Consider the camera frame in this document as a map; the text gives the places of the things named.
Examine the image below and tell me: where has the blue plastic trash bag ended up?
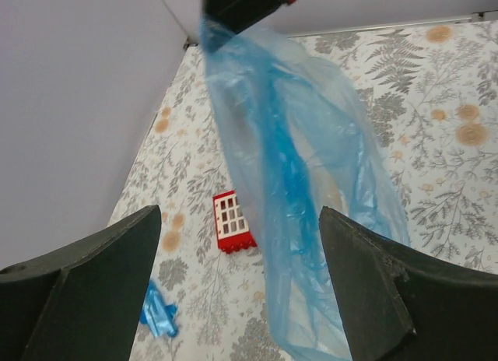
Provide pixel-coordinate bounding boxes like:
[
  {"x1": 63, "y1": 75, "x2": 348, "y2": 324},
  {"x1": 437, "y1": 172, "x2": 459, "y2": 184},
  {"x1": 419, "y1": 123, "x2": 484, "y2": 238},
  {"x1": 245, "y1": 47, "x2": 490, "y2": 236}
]
[{"x1": 199, "y1": 17, "x2": 409, "y2": 360}]

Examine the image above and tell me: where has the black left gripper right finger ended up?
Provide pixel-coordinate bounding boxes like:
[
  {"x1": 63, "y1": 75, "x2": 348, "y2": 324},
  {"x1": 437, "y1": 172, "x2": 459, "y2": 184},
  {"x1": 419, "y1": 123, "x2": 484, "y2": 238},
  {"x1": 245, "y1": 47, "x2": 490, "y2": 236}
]
[{"x1": 319, "y1": 207, "x2": 497, "y2": 360}]

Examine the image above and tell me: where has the red white toy brick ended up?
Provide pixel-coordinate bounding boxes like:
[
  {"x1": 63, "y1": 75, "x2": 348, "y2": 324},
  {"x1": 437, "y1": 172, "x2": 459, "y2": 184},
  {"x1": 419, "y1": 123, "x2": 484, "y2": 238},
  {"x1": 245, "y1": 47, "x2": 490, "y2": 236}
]
[{"x1": 212, "y1": 190, "x2": 257, "y2": 254}]

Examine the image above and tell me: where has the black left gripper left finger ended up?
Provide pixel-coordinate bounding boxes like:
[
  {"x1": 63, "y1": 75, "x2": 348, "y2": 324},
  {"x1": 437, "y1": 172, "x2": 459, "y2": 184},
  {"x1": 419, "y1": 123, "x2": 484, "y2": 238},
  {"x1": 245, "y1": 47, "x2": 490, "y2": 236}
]
[{"x1": 1, "y1": 205, "x2": 161, "y2": 360}]

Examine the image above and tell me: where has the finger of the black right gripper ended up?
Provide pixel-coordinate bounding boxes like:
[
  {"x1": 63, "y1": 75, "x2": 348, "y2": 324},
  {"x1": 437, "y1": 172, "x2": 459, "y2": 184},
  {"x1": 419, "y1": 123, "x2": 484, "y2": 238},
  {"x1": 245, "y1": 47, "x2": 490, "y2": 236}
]
[{"x1": 200, "y1": 0, "x2": 297, "y2": 52}]

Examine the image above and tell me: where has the floral table mat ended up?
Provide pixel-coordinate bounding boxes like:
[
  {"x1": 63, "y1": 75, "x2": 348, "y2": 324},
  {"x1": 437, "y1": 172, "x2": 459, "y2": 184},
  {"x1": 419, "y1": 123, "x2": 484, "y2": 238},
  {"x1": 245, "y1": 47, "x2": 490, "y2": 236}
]
[{"x1": 111, "y1": 21, "x2": 497, "y2": 360}]

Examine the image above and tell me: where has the small blue bag piece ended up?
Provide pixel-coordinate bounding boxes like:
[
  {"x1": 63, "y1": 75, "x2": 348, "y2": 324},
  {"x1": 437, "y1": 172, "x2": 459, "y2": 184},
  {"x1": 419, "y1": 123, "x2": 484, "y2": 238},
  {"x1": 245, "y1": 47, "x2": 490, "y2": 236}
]
[{"x1": 139, "y1": 280, "x2": 179, "y2": 338}]

